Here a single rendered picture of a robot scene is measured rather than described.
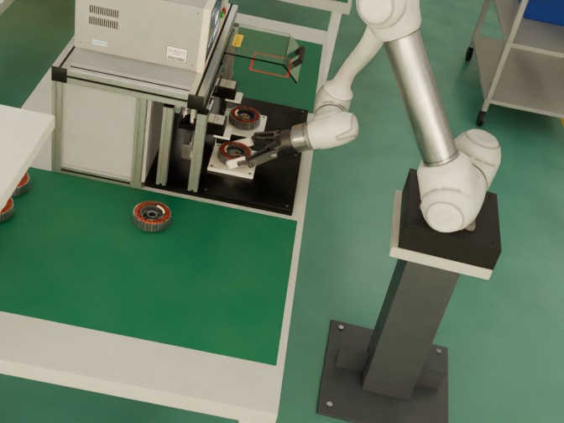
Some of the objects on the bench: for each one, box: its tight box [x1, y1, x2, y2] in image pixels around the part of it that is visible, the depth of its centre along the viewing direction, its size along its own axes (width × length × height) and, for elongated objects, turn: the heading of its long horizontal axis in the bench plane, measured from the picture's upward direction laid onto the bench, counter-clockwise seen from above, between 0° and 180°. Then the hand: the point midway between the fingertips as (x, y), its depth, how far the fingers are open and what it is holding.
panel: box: [141, 100, 165, 182], centre depth 272 cm, size 1×66×30 cm, turn 161°
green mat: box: [0, 167, 297, 366], centre depth 230 cm, size 94×61×1 cm, turn 71°
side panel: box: [51, 81, 148, 189], centre depth 246 cm, size 28×3×32 cm, turn 71°
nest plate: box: [207, 144, 257, 179], centre depth 271 cm, size 15×15×1 cm
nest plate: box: [224, 108, 267, 138], centre depth 291 cm, size 15×15×1 cm
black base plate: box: [144, 97, 308, 216], centre depth 282 cm, size 47×64×2 cm
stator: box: [133, 201, 171, 232], centre depth 242 cm, size 11×11×4 cm
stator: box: [217, 142, 253, 168], centre depth 270 cm, size 11×11×4 cm
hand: (235, 154), depth 270 cm, fingers closed on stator, 11 cm apart
